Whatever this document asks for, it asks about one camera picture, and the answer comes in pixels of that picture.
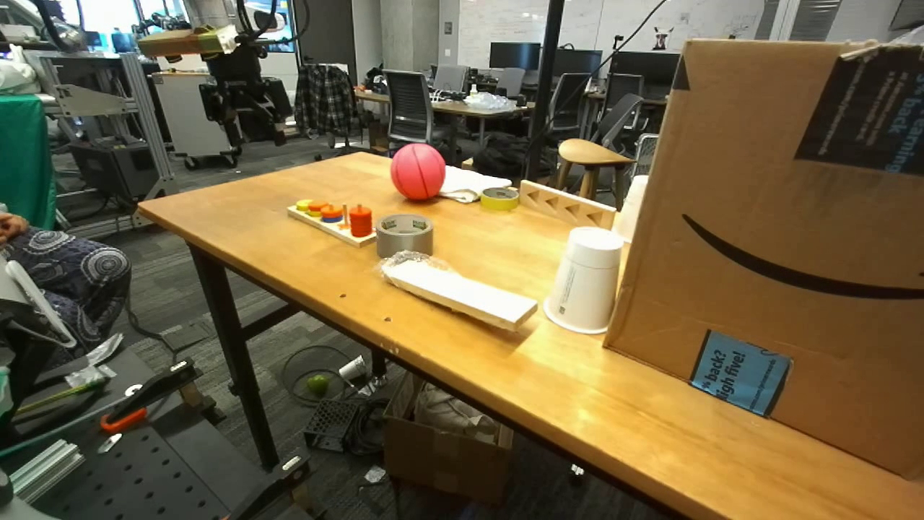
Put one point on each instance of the white long flat block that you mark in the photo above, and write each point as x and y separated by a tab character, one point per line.
457	289

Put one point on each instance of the white toy tray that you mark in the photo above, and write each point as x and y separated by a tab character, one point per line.
322	226

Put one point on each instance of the orange and purple stacking toy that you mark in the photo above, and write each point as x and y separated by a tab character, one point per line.
333	211

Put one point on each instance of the green cloth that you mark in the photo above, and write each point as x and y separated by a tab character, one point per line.
24	153

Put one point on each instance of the large Amazon cardboard box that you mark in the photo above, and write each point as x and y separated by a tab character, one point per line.
769	175

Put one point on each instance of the green ball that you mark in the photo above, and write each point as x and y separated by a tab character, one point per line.
317	386

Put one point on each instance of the silver metal bracket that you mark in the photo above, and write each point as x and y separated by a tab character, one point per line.
45	467

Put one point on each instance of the open cardboard box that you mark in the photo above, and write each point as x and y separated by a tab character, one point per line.
448	457

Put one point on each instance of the round wooden stool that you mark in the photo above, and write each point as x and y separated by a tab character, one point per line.
591	153

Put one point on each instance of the yellow-green stacking toy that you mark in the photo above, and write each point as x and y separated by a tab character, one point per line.
305	202

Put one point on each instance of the white shoe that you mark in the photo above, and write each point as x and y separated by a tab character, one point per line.
102	347

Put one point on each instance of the white cart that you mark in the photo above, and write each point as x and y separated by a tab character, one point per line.
192	119

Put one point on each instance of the wooden slotted block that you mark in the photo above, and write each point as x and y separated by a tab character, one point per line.
568	202

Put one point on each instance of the white paper cup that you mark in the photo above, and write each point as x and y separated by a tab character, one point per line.
584	278

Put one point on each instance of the black table leg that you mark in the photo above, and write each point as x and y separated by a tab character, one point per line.
234	357

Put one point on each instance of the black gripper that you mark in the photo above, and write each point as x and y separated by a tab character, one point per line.
247	88

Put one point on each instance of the white cloth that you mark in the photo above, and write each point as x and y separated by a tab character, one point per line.
473	181

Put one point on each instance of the dark desk monitor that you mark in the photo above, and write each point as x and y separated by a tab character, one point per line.
514	55

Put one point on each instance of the person's hand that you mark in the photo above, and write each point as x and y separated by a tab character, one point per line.
9	226

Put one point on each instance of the black office chair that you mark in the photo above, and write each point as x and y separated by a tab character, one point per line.
408	103

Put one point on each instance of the black perforated board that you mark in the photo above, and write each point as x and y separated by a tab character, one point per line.
145	478

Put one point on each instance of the red cylinder toy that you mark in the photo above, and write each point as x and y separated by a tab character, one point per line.
358	221

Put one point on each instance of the pink basketball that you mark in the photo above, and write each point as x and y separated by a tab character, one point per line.
418	172

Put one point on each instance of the grey office chair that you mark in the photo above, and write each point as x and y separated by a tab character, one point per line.
617	107

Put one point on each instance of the patterned trouser leg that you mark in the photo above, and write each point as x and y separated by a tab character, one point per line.
70	322
61	260

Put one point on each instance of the black vertical pole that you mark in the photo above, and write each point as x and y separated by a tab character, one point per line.
546	88

